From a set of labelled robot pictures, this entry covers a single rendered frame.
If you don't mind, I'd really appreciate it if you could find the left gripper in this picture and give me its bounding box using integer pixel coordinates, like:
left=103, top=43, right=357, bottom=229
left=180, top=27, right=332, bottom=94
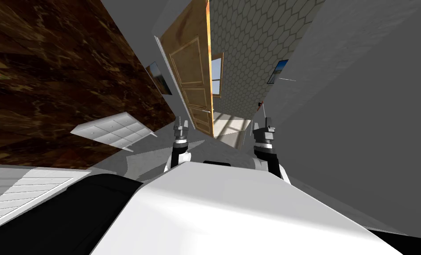
left=173, top=116, right=190, bottom=143

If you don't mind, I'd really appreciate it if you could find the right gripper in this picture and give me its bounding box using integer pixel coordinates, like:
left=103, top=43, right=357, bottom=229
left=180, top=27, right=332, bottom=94
left=252, top=117, right=277, bottom=147

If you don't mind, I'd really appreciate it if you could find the brown wooden door leaf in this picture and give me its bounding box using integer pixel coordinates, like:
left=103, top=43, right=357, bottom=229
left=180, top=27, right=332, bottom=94
left=159, top=0, right=215, bottom=139

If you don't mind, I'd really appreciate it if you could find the white chest of drawers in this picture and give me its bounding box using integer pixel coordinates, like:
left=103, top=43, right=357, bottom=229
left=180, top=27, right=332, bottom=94
left=70, top=112, right=158, bottom=153

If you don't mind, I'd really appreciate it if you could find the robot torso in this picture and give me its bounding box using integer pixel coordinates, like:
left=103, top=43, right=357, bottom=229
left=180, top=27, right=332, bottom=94
left=90, top=160, right=403, bottom=255

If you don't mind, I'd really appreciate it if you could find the white slatted cabinet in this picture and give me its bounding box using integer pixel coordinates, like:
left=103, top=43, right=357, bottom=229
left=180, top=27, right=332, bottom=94
left=0, top=166, right=91, bottom=235

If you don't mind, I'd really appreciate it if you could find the dark framed wall picture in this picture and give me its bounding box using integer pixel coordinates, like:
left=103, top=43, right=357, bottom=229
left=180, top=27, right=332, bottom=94
left=145, top=61, right=173, bottom=96

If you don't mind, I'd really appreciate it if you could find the blue framed wall picture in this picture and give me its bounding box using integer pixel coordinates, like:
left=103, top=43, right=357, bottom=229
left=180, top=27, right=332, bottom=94
left=267, top=59, right=289, bottom=85

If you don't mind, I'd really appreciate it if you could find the window with wooden frame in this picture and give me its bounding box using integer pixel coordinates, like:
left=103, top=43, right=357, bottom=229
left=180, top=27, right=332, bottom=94
left=211, top=53, right=225, bottom=98

